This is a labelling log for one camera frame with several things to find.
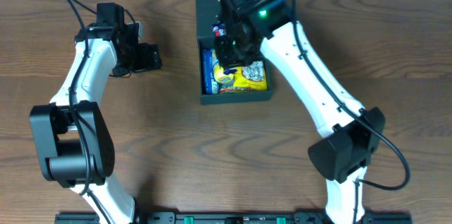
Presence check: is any dark blue Dairy Milk bar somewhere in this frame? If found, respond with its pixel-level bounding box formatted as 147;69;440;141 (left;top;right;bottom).
211;23;227;38

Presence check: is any yellow sunflower seed bag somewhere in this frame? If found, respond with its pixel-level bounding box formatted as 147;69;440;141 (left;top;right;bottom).
232;61;268;91

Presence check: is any yellow plastic candy canister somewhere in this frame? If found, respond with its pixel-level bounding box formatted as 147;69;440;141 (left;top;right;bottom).
211;49;237;84

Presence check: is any green Haribo gummy bag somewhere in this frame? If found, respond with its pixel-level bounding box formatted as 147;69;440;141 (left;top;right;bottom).
219;86;259;94

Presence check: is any blue Oreo cookie pack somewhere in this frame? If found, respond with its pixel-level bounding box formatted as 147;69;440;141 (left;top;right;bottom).
202;49;219;95

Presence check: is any black gift box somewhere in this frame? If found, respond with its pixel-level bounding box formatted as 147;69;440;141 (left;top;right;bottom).
196;0;273;105

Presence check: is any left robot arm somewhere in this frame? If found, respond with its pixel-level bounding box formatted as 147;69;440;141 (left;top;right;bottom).
30;3;162;223

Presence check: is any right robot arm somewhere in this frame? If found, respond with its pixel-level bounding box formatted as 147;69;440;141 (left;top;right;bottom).
213;0;385;223

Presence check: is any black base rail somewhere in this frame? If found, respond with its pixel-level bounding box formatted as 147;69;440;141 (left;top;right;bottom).
54;211;413;224

